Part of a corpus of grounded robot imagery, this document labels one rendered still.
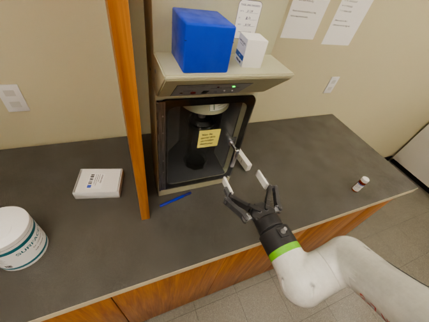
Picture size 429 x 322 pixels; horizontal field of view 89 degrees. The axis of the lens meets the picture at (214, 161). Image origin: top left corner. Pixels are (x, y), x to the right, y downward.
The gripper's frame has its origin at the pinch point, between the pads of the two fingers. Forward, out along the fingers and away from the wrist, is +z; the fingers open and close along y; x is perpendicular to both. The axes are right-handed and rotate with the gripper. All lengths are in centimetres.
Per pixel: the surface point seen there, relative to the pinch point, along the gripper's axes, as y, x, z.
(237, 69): 9.5, -36.5, 4.6
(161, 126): 25.2, -16.2, 12.3
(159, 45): 25.4, -37.9, 13.5
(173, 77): 25.0, -36.1, 2.0
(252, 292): -31, 114, -21
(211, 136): 8.6, -9.9, 12.3
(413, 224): -225, 114, -23
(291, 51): -51, -22, 57
